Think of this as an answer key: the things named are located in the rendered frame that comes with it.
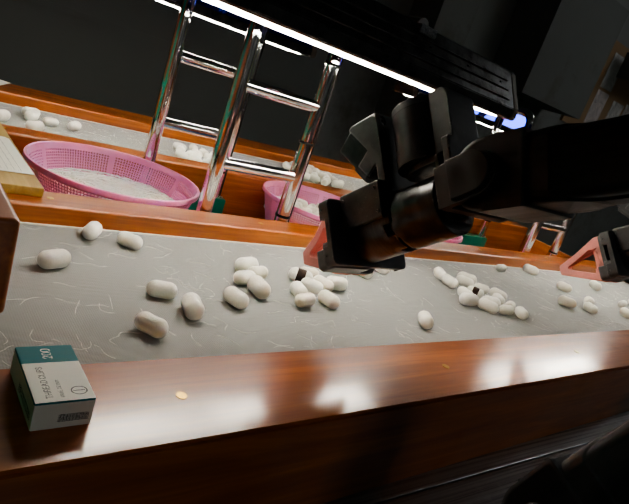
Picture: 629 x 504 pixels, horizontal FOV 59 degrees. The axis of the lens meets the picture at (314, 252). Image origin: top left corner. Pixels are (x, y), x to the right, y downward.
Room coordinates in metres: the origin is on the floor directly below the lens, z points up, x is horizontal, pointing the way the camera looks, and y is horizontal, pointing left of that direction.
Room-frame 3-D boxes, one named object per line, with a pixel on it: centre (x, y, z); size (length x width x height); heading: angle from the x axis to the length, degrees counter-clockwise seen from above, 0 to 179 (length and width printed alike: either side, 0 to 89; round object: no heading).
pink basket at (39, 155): (0.85, 0.34, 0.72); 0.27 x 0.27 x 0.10
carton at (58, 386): (0.30, 0.13, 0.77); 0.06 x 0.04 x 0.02; 43
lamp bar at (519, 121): (1.83, -0.31, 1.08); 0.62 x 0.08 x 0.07; 133
